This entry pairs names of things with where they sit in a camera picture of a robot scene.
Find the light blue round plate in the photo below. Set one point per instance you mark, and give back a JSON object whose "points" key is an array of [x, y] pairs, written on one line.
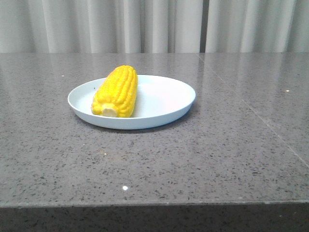
{"points": [[159, 101]]}

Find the yellow corn cob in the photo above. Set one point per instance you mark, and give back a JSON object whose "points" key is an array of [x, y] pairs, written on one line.
{"points": [[117, 95]]}

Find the white pleated curtain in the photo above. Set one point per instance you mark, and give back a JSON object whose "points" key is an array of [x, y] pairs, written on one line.
{"points": [[154, 26]]}

